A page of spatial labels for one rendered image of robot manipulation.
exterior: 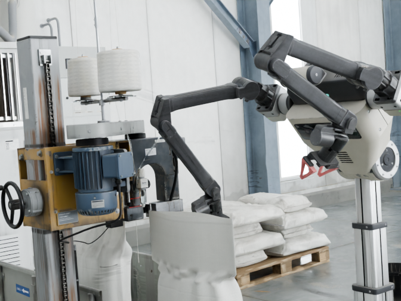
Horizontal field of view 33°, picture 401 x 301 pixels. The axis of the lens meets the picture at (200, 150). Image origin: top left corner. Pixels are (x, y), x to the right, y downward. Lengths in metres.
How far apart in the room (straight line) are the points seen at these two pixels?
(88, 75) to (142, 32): 5.09
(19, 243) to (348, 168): 3.42
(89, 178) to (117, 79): 0.38
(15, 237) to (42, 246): 2.87
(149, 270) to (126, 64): 1.28
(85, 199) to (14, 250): 3.13
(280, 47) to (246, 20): 6.79
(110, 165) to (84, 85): 0.46
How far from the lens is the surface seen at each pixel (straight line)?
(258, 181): 8.77
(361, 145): 2.54
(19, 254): 5.56
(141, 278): 3.50
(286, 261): 5.88
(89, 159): 2.43
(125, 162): 2.41
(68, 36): 7.29
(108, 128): 2.43
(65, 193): 2.59
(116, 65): 2.51
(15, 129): 5.49
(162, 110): 2.52
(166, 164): 2.84
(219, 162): 8.42
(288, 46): 2.04
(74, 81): 2.75
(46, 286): 2.69
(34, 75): 2.61
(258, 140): 8.69
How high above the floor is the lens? 1.42
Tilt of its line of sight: 3 degrees down
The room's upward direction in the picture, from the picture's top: 4 degrees counter-clockwise
